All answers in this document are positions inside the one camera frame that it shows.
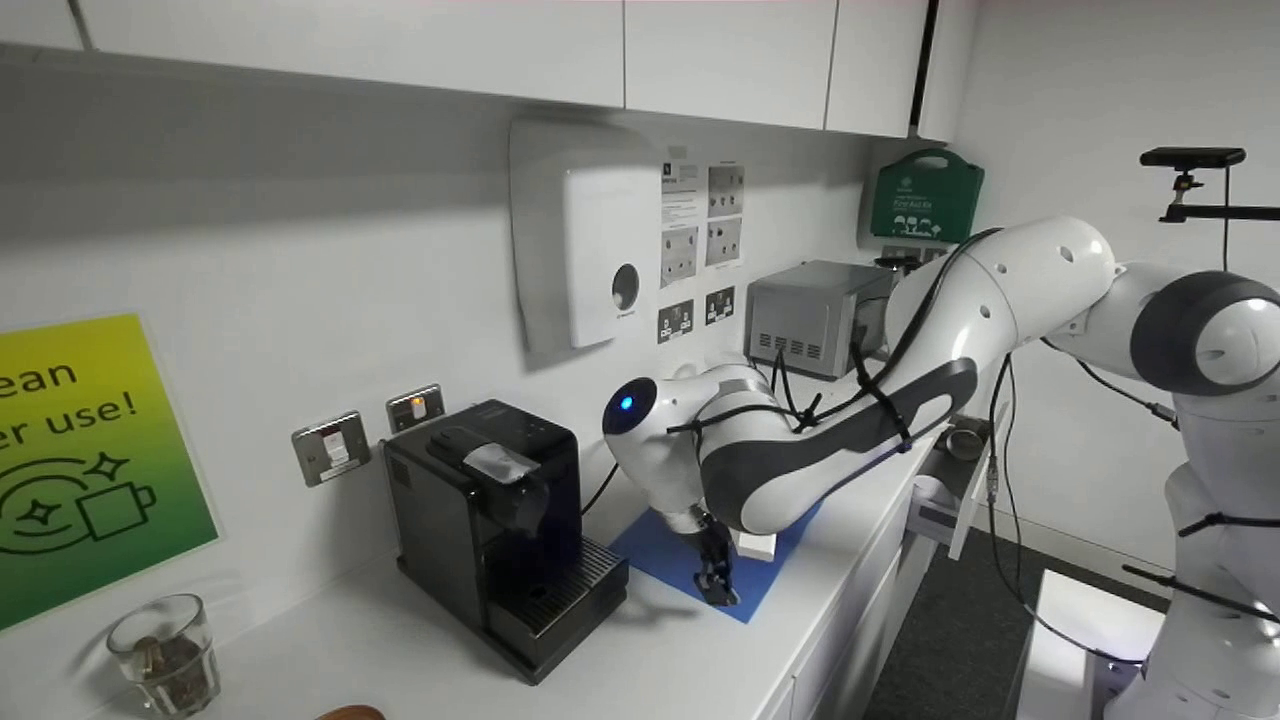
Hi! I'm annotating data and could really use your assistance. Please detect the black power cable with plug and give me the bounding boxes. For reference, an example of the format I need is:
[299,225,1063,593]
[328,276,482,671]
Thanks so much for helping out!
[575,456,626,519]

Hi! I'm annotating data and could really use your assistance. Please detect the green yellow poster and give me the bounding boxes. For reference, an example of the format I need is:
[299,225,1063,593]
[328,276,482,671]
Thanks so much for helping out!
[0,313,224,634]

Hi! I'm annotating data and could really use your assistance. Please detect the white wall cabinet unit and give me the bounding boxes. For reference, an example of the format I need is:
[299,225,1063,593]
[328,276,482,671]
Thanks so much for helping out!
[0,0,943,142]

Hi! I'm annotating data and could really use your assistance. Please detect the silver microwave oven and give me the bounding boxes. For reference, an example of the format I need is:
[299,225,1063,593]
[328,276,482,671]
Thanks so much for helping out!
[739,254,901,382]

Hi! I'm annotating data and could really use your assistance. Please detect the white base cabinet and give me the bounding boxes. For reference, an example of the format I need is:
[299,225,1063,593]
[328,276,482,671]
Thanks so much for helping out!
[754,456,974,720]

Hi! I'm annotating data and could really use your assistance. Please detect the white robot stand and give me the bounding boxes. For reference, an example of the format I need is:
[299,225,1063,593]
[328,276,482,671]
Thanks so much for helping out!
[1017,564,1203,720]

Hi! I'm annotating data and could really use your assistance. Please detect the white paper towel dispenser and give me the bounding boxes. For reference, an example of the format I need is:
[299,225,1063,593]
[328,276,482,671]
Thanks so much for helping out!
[509,120,666,359]

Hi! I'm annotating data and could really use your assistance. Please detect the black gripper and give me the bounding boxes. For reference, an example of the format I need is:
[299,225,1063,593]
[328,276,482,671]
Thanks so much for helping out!
[694,517,746,612]

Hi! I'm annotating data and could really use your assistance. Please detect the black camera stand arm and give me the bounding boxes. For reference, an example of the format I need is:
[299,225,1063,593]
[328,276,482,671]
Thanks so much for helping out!
[1155,167,1280,226]

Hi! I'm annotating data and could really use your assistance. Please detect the white laminated notice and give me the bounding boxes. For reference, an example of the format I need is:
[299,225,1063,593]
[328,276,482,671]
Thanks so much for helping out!
[655,160,707,292]
[702,160,750,271]

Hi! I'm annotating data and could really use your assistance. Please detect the black camera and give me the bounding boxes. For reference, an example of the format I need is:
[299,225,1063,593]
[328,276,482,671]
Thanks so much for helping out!
[1138,142,1251,170]

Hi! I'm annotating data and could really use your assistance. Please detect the black coffee machine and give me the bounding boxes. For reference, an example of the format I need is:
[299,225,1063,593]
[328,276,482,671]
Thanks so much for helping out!
[380,396,633,687]

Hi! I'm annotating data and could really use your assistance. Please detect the drinking glass with spoon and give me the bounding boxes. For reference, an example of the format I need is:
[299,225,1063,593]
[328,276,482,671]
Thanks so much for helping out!
[106,593,224,720]

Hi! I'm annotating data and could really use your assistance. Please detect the green first aid box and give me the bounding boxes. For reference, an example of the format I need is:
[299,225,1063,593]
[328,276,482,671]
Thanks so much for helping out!
[862,149,988,252]

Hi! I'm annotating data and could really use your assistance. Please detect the white open drawer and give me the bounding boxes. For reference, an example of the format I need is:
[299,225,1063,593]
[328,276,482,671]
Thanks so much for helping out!
[906,410,1014,564]

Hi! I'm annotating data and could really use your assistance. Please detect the steel wall socket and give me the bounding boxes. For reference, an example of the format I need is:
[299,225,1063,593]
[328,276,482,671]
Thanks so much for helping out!
[651,297,702,349]
[384,379,451,438]
[702,279,739,328]
[290,408,376,491]

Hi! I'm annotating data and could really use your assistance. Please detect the blue placemat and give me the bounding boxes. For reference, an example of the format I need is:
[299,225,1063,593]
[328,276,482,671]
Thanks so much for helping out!
[614,503,819,626]

